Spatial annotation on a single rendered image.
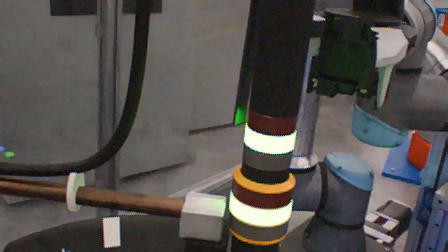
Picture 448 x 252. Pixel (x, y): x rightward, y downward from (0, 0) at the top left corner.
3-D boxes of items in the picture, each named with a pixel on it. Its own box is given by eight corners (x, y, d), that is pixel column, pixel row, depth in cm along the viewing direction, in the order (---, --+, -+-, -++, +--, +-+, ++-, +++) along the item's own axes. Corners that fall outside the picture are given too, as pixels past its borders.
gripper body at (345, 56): (377, 113, 47) (405, 86, 57) (398, 18, 44) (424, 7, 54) (299, 94, 50) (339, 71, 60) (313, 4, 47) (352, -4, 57)
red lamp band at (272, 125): (245, 132, 33) (247, 114, 33) (247, 114, 36) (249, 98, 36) (297, 138, 33) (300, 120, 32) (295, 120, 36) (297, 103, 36)
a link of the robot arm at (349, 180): (374, 226, 116) (386, 172, 111) (316, 224, 115) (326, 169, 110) (357, 199, 127) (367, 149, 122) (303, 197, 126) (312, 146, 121)
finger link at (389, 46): (404, 129, 38) (386, 93, 47) (422, 50, 36) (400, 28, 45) (361, 123, 39) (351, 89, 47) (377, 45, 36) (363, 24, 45)
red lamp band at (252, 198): (228, 204, 35) (230, 188, 34) (233, 175, 39) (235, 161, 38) (293, 213, 34) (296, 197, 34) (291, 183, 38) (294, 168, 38)
